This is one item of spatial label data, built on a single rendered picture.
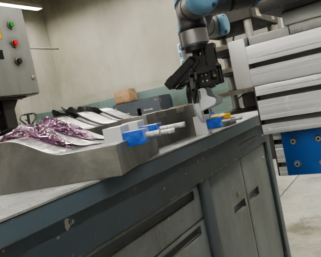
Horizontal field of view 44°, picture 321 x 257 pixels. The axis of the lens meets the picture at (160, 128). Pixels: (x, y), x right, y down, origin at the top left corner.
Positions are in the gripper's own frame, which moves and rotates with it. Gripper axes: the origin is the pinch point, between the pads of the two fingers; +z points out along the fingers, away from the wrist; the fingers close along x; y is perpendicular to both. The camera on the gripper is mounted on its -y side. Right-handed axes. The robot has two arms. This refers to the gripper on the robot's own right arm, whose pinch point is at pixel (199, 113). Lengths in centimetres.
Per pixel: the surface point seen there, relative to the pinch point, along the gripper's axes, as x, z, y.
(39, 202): -96, 5, 32
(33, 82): -20, -28, -71
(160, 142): -51, 3, 20
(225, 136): -24.4, 7.1, 23.5
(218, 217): -28.6, 31.0, 18.1
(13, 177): -90, 2, 16
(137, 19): 549, -198, -465
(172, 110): -41.7, -3.8, 18.9
